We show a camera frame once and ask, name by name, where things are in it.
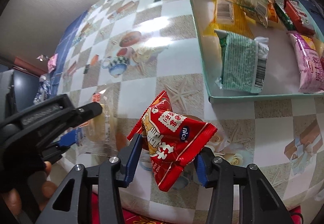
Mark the pink snack packet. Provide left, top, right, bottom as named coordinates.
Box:
left=287, top=32, right=324, bottom=94

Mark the maroon snack packet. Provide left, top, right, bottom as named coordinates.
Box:
left=283, top=0, right=316, bottom=35

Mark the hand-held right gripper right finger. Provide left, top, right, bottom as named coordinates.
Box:
left=194, top=147, right=289, bottom=224

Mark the small green snack packet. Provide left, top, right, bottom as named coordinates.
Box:
left=274, top=1, right=296, bottom=31

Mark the yellow snack bag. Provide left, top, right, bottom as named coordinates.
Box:
left=204, top=0, right=256, bottom=38

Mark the green patterned snack packet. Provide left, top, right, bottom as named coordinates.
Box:
left=214, top=28, right=270, bottom=94

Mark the pink wrapper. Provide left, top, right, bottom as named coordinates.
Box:
left=48, top=53, right=59, bottom=72

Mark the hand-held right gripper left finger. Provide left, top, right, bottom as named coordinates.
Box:
left=35, top=134, right=143, bottom=224

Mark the dark wooden furniture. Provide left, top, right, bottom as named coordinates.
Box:
left=0, top=55, right=50, bottom=118

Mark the teal cardboard tray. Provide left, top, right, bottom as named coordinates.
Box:
left=189, top=0, right=324, bottom=105

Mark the round yellow cake packet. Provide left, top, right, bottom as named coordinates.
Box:
left=314, top=36, right=324, bottom=58
left=77, top=88, right=117, bottom=157

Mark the red triangular snack packet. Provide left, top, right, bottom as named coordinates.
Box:
left=127, top=90, right=217, bottom=192

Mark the blue white packet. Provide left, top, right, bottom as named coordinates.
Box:
left=34, top=74, right=53, bottom=104

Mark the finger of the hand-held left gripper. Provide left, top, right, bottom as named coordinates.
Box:
left=42, top=129, right=79, bottom=165
left=75, top=102, right=103, bottom=124

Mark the person's left hand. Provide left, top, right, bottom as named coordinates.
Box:
left=0, top=161, right=59, bottom=219

